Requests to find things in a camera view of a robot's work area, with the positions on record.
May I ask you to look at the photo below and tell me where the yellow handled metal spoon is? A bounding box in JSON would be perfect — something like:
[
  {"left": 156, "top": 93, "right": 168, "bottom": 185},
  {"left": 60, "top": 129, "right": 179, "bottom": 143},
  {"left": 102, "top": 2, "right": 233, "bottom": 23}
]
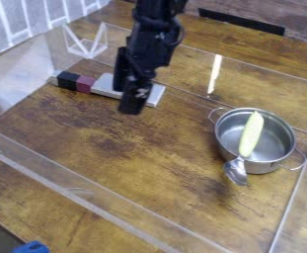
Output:
[{"left": 223, "top": 111, "right": 263, "bottom": 186}]

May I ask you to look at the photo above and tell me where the silver metal pot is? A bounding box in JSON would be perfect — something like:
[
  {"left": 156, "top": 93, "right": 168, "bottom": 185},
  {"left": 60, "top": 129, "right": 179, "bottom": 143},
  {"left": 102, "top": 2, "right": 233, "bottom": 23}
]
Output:
[{"left": 207, "top": 107, "right": 307, "bottom": 175}]

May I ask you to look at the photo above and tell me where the blue object at corner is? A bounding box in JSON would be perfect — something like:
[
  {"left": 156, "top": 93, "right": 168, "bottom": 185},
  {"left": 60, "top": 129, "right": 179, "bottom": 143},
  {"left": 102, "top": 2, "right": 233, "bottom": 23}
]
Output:
[{"left": 12, "top": 241, "right": 50, "bottom": 253}]

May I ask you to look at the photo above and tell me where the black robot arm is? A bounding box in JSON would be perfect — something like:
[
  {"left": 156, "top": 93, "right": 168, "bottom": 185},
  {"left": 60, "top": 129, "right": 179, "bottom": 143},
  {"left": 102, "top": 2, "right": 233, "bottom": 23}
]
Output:
[{"left": 112, "top": 0, "right": 188, "bottom": 115}]

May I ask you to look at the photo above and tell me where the clear acrylic triangle stand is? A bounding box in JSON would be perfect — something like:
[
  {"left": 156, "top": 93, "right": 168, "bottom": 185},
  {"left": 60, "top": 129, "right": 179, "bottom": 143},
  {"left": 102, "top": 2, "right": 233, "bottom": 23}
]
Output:
[{"left": 61, "top": 23, "right": 108, "bottom": 59}]

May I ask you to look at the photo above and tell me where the black wall strip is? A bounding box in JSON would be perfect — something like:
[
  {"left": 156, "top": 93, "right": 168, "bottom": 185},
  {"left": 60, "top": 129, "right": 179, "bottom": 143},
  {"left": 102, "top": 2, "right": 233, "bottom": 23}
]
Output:
[{"left": 197, "top": 8, "right": 284, "bottom": 36}]

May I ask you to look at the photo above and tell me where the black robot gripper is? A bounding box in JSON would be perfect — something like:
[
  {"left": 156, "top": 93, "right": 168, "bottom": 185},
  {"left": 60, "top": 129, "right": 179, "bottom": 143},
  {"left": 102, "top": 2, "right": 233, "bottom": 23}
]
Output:
[{"left": 113, "top": 13, "right": 181, "bottom": 115}]

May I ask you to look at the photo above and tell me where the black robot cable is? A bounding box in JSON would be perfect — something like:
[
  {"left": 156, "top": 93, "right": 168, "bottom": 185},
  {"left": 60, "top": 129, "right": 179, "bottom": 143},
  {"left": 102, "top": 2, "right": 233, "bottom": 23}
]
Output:
[{"left": 165, "top": 23, "right": 187, "bottom": 47}]

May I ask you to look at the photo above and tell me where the grey block with coloured end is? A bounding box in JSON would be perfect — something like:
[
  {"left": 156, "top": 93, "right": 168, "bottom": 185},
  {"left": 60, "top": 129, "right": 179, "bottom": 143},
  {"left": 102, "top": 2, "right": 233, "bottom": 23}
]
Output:
[{"left": 48, "top": 69, "right": 167, "bottom": 109}]

